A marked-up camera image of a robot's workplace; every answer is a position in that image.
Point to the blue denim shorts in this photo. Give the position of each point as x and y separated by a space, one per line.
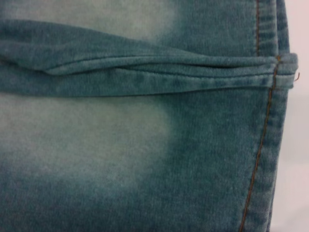
149 135

